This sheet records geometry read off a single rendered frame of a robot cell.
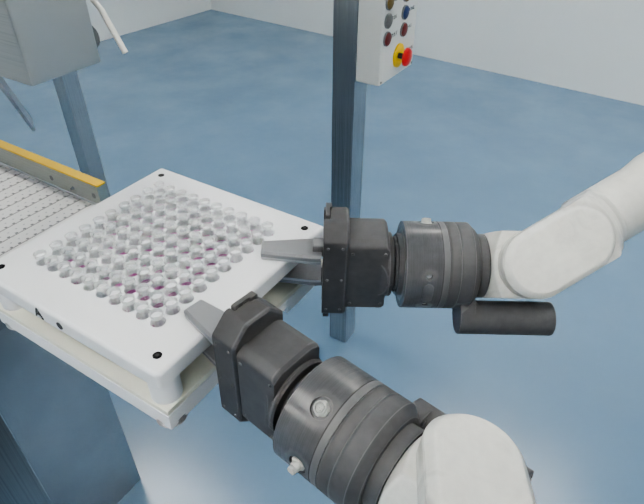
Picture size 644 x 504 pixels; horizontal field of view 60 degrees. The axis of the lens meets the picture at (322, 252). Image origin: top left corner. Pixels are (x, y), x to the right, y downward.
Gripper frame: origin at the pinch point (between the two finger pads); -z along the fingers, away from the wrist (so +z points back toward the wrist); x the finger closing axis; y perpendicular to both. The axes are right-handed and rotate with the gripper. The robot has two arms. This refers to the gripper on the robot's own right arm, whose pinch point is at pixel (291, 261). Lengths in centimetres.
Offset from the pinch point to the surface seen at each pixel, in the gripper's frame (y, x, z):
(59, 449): 18, 65, -48
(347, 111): 77, 19, 9
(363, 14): 76, -3, 11
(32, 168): 35, 11, -44
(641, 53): 270, 66, 183
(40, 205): 27.1, 12.4, -39.9
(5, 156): 39, 11, -50
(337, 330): 77, 91, 10
